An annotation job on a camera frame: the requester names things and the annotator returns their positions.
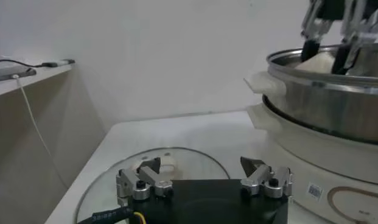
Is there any cream electric cooking pot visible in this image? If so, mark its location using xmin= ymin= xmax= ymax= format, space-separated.
xmin=246 ymin=103 xmax=378 ymax=224

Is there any round glass pot lid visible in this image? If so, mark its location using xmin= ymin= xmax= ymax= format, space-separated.
xmin=75 ymin=147 xmax=231 ymax=224

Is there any stainless steel steamer basket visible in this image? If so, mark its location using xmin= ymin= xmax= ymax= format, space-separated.
xmin=243 ymin=42 xmax=378 ymax=145

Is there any black sleeved wrist cable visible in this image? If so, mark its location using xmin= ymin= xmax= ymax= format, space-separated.
xmin=77 ymin=206 xmax=147 ymax=224

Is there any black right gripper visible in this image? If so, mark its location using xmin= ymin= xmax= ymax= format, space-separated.
xmin=300 ymin=0 xmax=378 ymax=76

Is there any white charging cable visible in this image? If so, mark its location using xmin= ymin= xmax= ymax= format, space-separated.
xmin=12 ymin=74 xmax=69 ymax=189

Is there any dark smartphone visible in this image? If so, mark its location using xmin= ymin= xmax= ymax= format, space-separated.
xmin=0 ymin=66 xmax=37 ymax=82

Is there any white steamed baozi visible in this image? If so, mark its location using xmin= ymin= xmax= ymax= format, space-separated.
xmin=295 ymin=50 xmax=335 ymax=74

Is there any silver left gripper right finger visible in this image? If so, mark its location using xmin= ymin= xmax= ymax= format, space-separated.
xmin=239 ymin=156 xmax=295 ymax=205

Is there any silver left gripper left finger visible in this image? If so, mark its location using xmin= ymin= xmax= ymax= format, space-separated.
xmin=116 ymin=156 xmax=174 ymax=208

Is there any black adapter cable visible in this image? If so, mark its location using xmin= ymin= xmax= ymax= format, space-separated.
xmin=0 ymin=58 xmax=76 ymax=68

